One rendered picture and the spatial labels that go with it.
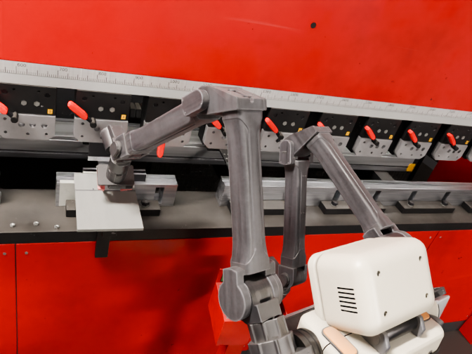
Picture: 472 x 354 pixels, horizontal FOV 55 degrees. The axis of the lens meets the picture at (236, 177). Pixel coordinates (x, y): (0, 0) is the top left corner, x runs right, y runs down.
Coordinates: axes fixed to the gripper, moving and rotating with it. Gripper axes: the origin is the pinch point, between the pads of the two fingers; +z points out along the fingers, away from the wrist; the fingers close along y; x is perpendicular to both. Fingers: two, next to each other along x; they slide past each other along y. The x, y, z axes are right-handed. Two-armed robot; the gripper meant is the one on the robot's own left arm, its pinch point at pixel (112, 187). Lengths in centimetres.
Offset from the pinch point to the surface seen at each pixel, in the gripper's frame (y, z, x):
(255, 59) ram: -38, -35, -26
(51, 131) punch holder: 17.4, -9.8, -13.0
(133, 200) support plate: -6.3, -0.3, 4.3
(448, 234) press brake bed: -150, 18, 14
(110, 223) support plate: 1.6, -5.0, 13.3
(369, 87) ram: -83, -31, -24
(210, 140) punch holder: -30.5, -9.8, -12.9
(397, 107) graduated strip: -99, -25, -21
